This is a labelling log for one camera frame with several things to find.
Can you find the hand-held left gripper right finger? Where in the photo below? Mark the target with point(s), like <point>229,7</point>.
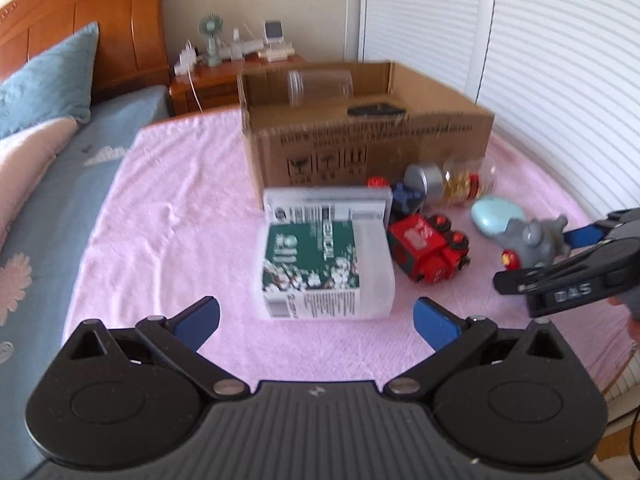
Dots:
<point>435,322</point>

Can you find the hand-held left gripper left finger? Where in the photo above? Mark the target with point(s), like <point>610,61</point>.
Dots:
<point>200,317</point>

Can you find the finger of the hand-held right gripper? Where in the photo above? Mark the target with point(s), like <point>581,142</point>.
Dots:
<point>515,279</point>
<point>585,235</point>

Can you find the grey elephant toy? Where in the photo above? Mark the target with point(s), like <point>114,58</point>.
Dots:
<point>535,242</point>

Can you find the light blue oval case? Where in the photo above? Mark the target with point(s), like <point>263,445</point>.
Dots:
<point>487,217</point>

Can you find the red toy train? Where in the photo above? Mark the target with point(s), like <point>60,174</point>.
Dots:
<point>425,250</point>

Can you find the silver lid jar gold ornament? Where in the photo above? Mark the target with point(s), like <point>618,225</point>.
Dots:
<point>465,182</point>

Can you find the translucent green label plastic container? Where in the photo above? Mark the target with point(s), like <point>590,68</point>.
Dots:
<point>310,260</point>

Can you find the dark blue red-button toy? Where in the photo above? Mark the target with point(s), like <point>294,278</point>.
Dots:
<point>405,197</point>

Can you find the brown cardboard box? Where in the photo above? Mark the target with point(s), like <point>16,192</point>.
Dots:
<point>350,150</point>

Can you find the pink blanket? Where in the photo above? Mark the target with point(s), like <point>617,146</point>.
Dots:
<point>175,210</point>

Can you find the white louvred closet door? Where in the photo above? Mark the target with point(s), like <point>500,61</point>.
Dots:
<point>565,60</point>
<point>420,10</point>

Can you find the blue flowered bed sheet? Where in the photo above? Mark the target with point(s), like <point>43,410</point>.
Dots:
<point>75,185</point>

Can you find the flat black stand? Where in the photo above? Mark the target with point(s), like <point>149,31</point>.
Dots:
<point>375,109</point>

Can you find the wooden nightstand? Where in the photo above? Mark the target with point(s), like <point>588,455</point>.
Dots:
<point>220,82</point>

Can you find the pink pillow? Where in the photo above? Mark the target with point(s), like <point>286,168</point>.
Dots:
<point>30,150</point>

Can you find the white power strip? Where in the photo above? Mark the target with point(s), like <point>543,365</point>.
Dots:
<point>185,62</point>

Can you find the clear empty plastic jar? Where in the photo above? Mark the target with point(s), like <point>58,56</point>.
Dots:
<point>320,87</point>

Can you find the white bottle and tray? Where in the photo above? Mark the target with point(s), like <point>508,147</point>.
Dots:
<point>242,49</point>

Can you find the small green desk fan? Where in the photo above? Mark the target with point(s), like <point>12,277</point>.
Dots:
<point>211,35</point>

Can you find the blue pillow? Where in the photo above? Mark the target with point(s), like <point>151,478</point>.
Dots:
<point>45,80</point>

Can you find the phone on white stand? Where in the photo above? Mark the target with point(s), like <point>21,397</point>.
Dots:
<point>274,35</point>

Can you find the wooden headboard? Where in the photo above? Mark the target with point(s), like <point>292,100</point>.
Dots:
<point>125,15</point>

